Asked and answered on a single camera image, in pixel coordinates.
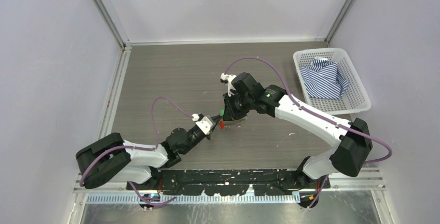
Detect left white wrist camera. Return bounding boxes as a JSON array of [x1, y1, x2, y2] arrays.
[[191, 114, 215, 135]]

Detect blue striped shirt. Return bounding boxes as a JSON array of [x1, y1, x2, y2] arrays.
[[300, 57, 349, 100]]

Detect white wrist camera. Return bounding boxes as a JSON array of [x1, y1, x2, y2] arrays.
[[191, 114, 215, 135], [220, 73, 236, 96]]

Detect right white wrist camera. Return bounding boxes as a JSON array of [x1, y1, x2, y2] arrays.
[[220, 73, 236, 96]]

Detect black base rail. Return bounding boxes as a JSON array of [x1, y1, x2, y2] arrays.
[[134, 169, 324, 196]]

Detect white plastic basket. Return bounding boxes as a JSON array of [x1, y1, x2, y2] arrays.
[[293, 48, 372, 115]]

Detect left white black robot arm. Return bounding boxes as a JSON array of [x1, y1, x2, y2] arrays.
[[75, 114, 222, 190]]

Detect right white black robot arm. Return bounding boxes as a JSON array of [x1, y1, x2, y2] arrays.
[[220, 72, 373, 188]]

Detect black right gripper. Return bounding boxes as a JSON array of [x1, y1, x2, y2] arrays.
[[223, 90, 254, 121]]

